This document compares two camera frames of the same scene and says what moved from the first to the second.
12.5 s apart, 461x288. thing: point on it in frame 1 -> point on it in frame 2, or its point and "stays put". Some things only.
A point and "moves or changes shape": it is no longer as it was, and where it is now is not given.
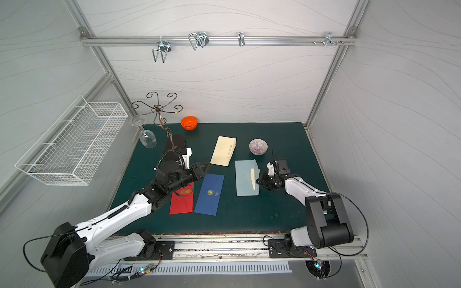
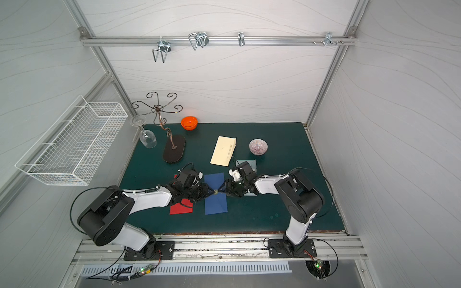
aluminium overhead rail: x=199 y=40 stays put
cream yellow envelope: x=224 y=150 stays put
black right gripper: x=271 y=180 -> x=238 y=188
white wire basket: x=71 y=150 stays put
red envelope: x=182 y=200 stays put
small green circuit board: x=145 y=270 stays put
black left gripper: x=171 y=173 -> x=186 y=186
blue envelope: x=209 y=194 moves or changes shape
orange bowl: x=189 y=123 stays put
